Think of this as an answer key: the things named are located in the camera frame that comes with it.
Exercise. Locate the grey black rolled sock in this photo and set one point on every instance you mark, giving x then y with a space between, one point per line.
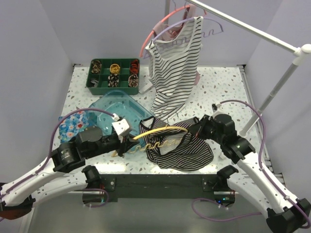
94 83

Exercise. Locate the pink plastic hanger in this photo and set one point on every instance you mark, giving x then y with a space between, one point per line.
189 11

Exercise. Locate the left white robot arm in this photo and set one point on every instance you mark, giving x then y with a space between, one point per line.
64 171

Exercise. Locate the white clothes rack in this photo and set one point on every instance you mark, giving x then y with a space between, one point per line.
300 53

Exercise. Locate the black beige patterned sock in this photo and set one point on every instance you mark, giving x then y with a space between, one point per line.
113 80

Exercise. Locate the green compartment organizer tray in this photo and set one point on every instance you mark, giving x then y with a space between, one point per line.
103 75

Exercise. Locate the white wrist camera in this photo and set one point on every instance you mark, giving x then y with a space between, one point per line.
122 127
217 109

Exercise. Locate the yellow plastic hanger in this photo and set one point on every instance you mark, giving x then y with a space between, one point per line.
159 130

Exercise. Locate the brown patterned rolled sock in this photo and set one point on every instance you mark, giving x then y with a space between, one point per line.
96 66

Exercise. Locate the purple plastic hanger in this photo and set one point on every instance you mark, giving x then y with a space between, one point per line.
211 32

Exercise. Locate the brown white patterned sock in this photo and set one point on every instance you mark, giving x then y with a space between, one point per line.
133 80

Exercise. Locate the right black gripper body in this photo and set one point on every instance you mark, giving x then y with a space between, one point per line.
209 130

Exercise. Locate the red black rolled sock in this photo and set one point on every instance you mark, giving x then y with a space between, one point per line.
134 66

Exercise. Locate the yellow rolled sock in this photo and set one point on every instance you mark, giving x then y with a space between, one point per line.
115 69

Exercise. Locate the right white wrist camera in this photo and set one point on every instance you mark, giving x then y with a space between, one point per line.
217 109

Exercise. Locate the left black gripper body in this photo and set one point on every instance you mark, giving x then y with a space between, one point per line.
110 142

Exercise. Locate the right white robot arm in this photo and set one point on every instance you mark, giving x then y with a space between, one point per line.
284 212

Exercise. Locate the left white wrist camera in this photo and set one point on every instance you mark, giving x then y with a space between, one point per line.
122 127

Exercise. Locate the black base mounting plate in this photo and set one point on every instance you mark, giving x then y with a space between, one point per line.
164 186

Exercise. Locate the blue floral folded cloth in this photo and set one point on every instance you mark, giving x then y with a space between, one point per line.
72 125

